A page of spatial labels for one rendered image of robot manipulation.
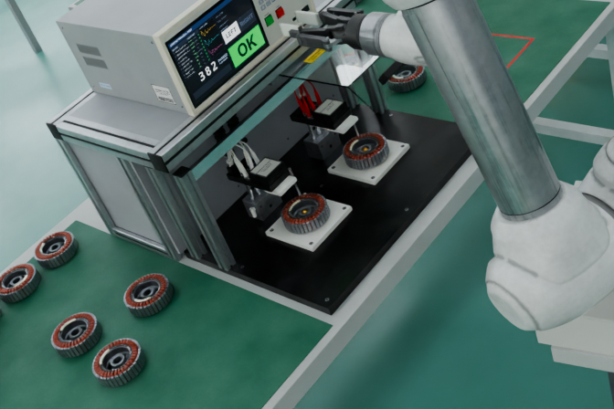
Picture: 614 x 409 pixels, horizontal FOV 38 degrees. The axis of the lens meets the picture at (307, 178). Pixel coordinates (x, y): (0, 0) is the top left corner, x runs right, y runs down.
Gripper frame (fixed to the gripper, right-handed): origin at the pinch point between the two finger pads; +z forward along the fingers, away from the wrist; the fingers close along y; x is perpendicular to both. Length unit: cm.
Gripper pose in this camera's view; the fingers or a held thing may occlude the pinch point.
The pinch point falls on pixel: (299, 24)
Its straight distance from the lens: 202.1
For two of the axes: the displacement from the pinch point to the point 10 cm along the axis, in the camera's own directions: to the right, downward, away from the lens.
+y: 6.1, -6.1, 5.0
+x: -3.0, -7.6, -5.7
